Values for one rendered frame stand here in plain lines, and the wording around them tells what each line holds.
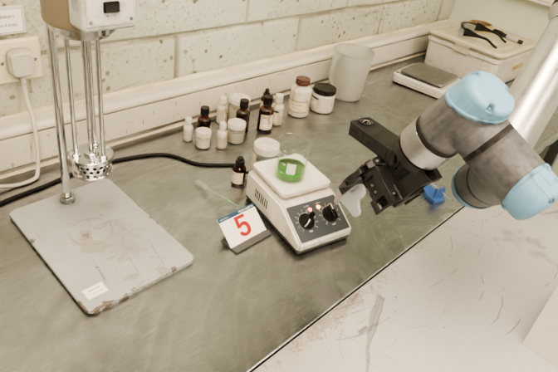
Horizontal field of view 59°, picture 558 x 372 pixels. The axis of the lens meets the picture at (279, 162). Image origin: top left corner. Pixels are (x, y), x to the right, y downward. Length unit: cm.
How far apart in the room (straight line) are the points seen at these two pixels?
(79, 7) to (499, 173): 56
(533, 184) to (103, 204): 74
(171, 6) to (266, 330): 76
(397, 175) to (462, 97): 19
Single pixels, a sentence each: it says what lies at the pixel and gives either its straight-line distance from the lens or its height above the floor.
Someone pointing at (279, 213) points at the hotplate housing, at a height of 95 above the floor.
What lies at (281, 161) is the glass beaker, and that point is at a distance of 94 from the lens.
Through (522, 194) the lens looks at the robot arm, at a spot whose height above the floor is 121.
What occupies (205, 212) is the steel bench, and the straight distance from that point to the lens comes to 101.
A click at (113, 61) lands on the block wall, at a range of 118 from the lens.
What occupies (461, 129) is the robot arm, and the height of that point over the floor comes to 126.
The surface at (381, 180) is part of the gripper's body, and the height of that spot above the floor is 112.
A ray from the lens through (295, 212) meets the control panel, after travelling 94.
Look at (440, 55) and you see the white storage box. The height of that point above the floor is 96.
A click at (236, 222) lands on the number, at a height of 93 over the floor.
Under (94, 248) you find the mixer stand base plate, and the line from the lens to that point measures 92.
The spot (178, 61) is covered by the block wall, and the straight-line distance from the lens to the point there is 129.
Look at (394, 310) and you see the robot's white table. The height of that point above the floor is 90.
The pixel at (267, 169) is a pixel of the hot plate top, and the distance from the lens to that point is 100.
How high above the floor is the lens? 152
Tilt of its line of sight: 32 degrees down
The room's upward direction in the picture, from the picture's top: 9 degrees clockwise
